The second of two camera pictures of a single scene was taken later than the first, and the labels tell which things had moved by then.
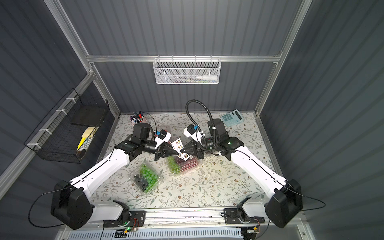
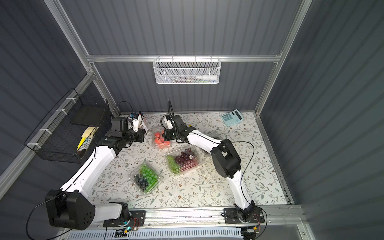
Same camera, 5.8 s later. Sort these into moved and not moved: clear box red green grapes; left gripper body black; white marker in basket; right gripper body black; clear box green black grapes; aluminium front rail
Moved: right gripper body black; left gripper body black
Not moved: white marker in basket; clear box red green grapes; clear box green black grapes; aluminium front rail
